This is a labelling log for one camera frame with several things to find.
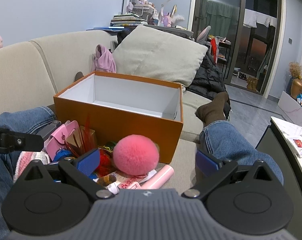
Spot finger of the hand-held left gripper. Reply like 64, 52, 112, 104
0, 126, 44, 154

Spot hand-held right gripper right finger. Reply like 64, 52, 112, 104
181, 150, 284, 200

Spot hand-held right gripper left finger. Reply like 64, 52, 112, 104
14, 149, 116, 202

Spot white pink crochet bunny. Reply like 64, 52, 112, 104
13, 151, 51, 183

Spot colourful feather toy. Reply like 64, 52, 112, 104
66, 115, 116, 179

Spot blue white plush doll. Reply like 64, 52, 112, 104
52, 148, 74, 162

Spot small brown bear charm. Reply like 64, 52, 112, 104
98, 174, 117, 187

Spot small pink purse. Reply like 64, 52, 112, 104
44, 120, 80, 157

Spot pink fluffy pompom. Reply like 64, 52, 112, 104
113, 134, 160, 175

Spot white red-print packet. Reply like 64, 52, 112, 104
107, 169, 158, 196

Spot pink tube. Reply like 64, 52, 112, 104
140, 166, 175, 190

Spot orange cardboard box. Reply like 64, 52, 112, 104
53, 71, 184, 164

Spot person's right leg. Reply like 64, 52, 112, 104
199, 120, 284, 185

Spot person's leg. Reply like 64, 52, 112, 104
0, 106, 57, 240
199, 120, 284, 185

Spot person's left leg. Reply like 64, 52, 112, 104
0, 106, 57, 240

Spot person's brown socked foot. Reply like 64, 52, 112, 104
195, 92, 231, 127

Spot beige sofa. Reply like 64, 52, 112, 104
0, 29, 232, 190

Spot marble coffee table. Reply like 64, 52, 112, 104
256, 116, 302, 188

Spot black down jacket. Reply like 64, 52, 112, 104
185, 52, 232, 120

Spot brown boots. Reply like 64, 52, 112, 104
246, 76, 259, 92

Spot white red paper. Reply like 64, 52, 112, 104
290, 137, 302, 158

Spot lilac garment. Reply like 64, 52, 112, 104
91, 44, 117, 73

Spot white marble cabinet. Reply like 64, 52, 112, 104
277, 91, 302, 117

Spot metal shelf rack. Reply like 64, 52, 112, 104
215, 36, 232, 78

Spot red garment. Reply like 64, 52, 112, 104
210, 39, 218, 63

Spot gold vase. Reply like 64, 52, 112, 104
290, 78, 302, 100

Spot beige cushion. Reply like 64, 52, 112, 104
112, 24, 208, 87

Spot dried flowers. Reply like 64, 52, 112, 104
288, 61, 302, 79

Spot grey office chair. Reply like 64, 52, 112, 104
196, 26, 211, 43

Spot blue folder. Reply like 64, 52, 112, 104
86, 26, 125, 32

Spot glass sliding door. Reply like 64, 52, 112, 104
188, 0, 285, 95

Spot stack of books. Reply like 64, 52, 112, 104
110, 14, 148, 27

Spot white feather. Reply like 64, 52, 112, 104
171, 15, 185, 28

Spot pink bag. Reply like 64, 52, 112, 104
160, 5, 176, 27

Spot white hanging laundry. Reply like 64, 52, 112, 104
244, 9, 277, 28

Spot green curtain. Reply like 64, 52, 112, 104
206, 0, 239, 18

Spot white drawer organiser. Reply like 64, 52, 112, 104
132, 4, 158, 18

